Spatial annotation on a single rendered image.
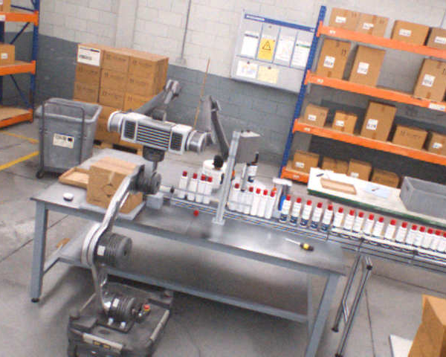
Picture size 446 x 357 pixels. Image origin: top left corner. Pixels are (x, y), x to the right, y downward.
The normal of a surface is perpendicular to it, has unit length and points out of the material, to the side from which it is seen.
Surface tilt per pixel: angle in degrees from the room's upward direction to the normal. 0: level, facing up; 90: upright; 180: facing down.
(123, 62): 90
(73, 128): 94
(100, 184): 90
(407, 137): 90
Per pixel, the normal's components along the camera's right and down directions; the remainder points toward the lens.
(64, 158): 0.10, 0.41
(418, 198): -0.15, 0.30
